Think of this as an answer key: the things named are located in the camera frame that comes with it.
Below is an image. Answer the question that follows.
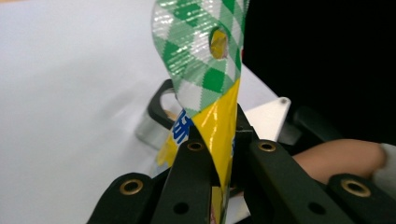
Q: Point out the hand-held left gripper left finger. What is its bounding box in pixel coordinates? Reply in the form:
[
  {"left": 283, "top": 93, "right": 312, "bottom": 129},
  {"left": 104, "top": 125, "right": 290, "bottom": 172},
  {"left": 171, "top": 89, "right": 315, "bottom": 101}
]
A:
[{"left": 148, "top": 123, "right": 221, "bottom": 224}]

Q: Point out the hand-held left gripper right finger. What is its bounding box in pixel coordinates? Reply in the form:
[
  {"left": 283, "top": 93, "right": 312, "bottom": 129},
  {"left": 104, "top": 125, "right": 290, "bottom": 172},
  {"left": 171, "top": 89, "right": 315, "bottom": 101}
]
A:
[{"left": 232, "top": 103, "right": 357, "bottom": 224}]

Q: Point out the yellow green checked refill pouch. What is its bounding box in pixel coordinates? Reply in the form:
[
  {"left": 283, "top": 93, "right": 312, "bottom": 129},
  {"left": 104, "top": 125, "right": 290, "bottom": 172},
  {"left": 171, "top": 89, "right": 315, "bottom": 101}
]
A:
[{"left": 150, "top": 0, "right": 251, "bottom": 224}]

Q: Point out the white paper sheet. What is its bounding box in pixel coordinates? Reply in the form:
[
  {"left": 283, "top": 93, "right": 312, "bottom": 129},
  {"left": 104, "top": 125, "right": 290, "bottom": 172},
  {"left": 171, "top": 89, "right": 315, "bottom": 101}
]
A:
[{"left": 0, "top": 0, "right": 279, "bottom": 224}]

